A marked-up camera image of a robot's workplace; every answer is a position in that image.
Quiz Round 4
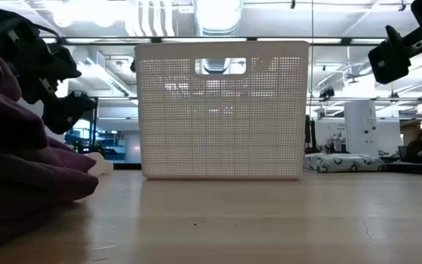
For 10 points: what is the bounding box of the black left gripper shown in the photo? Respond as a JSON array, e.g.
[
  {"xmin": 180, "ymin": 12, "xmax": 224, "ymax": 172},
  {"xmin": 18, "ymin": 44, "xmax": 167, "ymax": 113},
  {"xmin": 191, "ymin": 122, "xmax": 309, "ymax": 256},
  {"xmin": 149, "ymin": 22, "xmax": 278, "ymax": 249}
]
[{"xmin": 15, "ymin": 38, "xmax": 99, "ymax": 136}]

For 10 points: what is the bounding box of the white pouch with black pattern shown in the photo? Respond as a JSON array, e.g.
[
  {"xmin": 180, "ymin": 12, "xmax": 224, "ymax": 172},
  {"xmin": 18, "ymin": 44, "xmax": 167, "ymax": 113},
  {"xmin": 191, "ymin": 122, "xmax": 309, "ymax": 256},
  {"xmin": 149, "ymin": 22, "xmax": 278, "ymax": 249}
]
[{"xmin": 303, "ymin": 152, "xmax": 387, "ymax": 174}]

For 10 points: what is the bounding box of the white perforated plastic basket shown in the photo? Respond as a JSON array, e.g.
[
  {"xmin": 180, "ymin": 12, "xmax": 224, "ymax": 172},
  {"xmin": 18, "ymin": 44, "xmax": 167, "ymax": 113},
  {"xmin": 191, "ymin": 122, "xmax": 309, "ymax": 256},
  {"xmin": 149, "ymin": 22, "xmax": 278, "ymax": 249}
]
[{"xmin": 133, "ymin": 40, "xmax": 311, "ymax": 181}]

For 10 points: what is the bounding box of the purple cloth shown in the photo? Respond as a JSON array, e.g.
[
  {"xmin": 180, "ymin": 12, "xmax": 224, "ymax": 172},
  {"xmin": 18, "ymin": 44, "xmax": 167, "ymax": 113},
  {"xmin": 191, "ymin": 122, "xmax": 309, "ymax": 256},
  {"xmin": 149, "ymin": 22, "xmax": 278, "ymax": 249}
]
[{"xmin": 0, "ymin": 36, "xmax": 100, "ymax": 254}]

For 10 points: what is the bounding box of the white pillar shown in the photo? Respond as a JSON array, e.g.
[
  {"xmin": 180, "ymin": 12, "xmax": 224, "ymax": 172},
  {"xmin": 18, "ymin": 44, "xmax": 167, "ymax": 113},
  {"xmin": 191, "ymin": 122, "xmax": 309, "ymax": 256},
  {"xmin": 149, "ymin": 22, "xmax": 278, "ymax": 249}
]
[{"xmin": 344, "ymin": 100, "xmax": 380, "ymax": 159}]

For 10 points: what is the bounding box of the person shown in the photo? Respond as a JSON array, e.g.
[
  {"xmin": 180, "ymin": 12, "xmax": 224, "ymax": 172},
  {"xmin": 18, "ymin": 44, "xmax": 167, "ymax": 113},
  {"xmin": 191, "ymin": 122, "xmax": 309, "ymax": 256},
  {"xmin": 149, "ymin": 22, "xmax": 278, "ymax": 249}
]
[{"xmin": 404, "ymin": 130, "xmax": 422, "ymax": 164}]

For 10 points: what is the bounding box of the silver ventilation duct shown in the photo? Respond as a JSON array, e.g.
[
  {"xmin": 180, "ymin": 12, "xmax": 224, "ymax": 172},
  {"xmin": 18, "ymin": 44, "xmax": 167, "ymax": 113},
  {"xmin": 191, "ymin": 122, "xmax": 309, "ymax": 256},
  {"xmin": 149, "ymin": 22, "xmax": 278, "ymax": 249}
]
[{"xmin": 192, "ymin": 0, "xmax": 245, "ymax": 37}]

